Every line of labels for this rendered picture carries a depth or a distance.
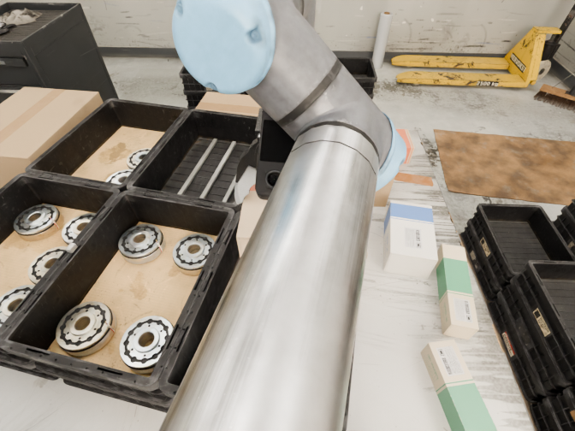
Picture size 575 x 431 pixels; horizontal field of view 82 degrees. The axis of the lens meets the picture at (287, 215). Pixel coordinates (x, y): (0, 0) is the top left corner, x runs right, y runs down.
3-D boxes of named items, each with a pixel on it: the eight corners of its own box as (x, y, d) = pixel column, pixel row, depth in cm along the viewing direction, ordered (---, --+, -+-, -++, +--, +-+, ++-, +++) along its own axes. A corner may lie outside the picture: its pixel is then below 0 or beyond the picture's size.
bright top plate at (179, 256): (204, 274, 74) (204, 272, 74) (164, 263, 76) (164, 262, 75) (222, 239, 81) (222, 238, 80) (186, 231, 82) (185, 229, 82)
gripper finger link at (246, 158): (255, 185, 52) (286, 148, 46) (253, 192, 50) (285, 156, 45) (228, 171, 50) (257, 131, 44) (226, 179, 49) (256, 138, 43)
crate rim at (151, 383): (157, 393, 53) (153, 389, 51) (1, 351, 58) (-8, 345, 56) (238, 215, 79) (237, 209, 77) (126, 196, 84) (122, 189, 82)
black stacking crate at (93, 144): (139, 220, 91) (123, 190, 83) (46, 203, 96) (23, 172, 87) (197, 138, 117) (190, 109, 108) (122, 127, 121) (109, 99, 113)
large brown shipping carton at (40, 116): (62, 206, 110) (26, 158, 95) (-20, 197, 113) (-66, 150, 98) (119, 137, 136) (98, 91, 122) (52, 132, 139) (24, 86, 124)
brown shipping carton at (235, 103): (195, 157, 127) (186, 121, 115) (213, 126, 142) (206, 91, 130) (271, 166, 124) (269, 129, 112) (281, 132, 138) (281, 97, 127)
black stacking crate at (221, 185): (241, 239, 86) (237, 209, 78) (139, 220, 91) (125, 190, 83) (278, 150, 112) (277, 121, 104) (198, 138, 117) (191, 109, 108)
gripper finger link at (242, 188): (243, 185, 57) (271, 150, 52) (238, 209, 53) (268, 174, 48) (227, 177, 56) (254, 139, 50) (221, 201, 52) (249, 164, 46)
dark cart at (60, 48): (101, 184, 221) (20, 41, 154) (36, 181, 222) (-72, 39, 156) (133, 132, 261) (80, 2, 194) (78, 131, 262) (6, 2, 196)
